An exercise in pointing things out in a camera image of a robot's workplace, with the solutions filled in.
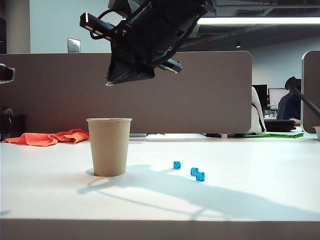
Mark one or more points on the metal wall plate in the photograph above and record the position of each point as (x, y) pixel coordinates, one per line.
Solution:
(73, 45)

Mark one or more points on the white-edged brown desk partition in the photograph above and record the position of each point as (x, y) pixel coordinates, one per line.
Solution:
(312, 87)

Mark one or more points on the blue translucent die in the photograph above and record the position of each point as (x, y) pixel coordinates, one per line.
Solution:
(194, 171)
(200, 176)
(177, 165)

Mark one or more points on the ceiling light strip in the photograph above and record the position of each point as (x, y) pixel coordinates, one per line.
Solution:
(262, 20)

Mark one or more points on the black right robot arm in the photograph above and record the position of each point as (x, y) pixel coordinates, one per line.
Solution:
(192, 6)

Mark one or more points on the bright computer monitor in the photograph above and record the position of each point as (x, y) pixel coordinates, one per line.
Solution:
(277, 96)

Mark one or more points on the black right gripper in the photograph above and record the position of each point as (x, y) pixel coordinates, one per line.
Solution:
(152, 37)

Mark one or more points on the black ceiling spotlight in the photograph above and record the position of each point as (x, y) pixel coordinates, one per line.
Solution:
(238, 45)

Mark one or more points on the orange cloth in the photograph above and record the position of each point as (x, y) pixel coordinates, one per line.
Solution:
(37, 139)

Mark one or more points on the seated person in dark shirt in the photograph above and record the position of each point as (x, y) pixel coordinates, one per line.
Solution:
(287, 106)

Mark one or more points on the green flat wrapper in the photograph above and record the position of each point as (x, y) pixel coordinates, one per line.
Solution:
(275, 135)

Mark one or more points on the wide brown desk partition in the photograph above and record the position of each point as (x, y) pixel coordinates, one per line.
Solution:
(200, 100)

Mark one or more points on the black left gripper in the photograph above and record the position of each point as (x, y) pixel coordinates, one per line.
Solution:
(5, 74)

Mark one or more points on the black slanted pole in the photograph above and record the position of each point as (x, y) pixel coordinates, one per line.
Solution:
(306, 100)

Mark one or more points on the brown paper cup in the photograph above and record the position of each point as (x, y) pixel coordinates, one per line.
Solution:
(108, 150)

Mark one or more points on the black zipped case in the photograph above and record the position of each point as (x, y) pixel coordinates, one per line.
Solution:
(278, 125)

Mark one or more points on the dark computer monitor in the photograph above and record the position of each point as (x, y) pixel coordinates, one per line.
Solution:
(261, 93)

